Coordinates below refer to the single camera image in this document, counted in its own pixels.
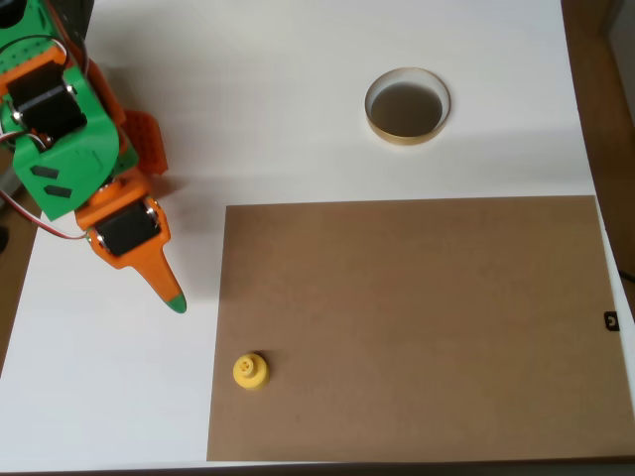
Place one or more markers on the brown cardboard sheet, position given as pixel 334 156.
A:
pixel 407 327

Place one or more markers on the orange gripper, black servo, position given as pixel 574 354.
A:
pixel 130 229

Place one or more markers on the white base board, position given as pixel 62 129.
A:
pixel 297 99

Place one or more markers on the round shallow tape-ring dish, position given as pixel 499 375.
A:
pixel 407 111

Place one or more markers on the orange robot base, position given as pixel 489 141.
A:
pixel 148 139

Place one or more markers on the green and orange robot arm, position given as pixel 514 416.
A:
pixel 72 146

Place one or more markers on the small yellow plastic piece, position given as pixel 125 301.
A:
pixel 250 373

